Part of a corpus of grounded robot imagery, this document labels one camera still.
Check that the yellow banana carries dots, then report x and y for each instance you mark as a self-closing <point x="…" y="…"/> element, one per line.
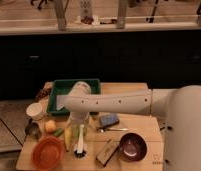
<point x="68" y="134"/>

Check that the metal spoon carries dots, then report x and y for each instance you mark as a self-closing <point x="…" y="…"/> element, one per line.
<point x="110" y="129"/>

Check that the orange round fruit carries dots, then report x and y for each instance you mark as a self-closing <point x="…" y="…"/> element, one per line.
<point x="50" y="126"/>

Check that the white plastic cup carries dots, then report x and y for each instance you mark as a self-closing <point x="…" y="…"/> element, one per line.
<point x="35" y="111"/>

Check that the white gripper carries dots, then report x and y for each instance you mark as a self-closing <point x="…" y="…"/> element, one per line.
<point x="78" y="118"/>

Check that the dark red object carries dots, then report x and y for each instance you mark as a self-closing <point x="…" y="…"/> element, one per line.
<point x="43" y="93"/>

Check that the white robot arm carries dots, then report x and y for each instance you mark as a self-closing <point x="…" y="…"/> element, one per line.
<point x="182" y="108"/>

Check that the brown rectangular block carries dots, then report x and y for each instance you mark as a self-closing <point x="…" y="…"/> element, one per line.
<point x="106" y="152"/>

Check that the dark purple bowl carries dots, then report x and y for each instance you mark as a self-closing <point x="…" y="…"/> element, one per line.
<point x="132" y="148"/>

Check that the white dish brush black head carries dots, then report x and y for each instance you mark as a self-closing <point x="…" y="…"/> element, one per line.
<point x="79" y="148"/>

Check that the orange plastic bowl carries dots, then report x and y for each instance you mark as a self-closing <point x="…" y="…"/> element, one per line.
<point x="47" y="153"/>

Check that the dark metal pot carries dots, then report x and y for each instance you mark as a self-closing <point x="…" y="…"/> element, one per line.
<point x="32" y="129"/>

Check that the green cucumber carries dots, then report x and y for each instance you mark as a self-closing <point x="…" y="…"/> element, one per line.
<point x="58" y="132"/>

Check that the blue sponge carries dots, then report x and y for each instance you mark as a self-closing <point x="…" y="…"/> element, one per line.
<point x="108" y="120"/>

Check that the green plastic tray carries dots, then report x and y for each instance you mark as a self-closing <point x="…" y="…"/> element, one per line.
<point x="63" y="87"/>

